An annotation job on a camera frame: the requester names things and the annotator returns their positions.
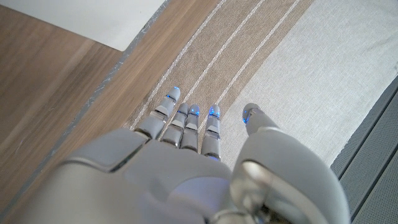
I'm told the cream paper file folder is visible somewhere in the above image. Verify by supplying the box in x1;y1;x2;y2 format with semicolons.
0;0;165;52

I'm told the beige striped cloth backdrop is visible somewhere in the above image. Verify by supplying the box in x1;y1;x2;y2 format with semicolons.
123;0;398;169

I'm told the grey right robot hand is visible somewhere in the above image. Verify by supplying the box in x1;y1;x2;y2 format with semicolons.
12;86;351;224

